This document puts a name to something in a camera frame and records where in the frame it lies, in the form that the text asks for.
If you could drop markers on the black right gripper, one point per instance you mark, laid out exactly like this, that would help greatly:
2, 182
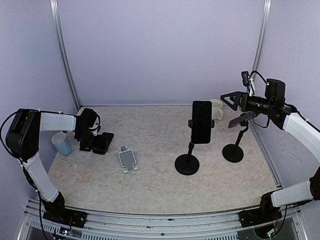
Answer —
239, 95

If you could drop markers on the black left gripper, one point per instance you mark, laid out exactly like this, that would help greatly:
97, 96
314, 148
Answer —
83, 145

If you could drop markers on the black smartphone silver edge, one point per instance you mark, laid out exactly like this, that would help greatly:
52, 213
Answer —
201, 116

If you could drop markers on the black round-base phone stand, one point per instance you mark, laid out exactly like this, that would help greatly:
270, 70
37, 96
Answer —
188, 164

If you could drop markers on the black smartphone blue edge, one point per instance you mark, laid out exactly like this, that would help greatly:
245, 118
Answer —
101, 142

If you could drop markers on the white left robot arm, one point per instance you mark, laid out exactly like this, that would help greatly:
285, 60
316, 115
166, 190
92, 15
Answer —
22, 143

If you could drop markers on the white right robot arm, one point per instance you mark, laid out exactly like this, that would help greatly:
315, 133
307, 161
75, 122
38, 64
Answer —
289, 143

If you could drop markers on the purple smartphone on stand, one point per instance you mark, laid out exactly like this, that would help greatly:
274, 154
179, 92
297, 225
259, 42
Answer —
242, 119

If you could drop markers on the grey folding phone stand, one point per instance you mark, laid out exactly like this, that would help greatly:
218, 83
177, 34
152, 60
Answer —
127, 159

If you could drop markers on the cream ceramic mug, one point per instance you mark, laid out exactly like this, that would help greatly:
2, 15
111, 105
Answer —
217, 109

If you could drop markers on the light blue cup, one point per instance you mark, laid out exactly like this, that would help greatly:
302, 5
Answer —
62, 144

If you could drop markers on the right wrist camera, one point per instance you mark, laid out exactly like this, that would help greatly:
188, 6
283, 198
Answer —
245, 78

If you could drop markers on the aluminium corner post right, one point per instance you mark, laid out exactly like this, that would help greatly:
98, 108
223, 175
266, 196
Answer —
262, 34

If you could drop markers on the aluminium corner post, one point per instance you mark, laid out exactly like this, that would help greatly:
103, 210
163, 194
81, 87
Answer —
54, 6
262, 34

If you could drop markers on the aluminium corner post left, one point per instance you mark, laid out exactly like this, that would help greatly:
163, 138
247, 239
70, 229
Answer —
54, 6

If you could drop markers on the aluminium front rail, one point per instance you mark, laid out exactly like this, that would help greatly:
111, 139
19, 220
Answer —
103, 225

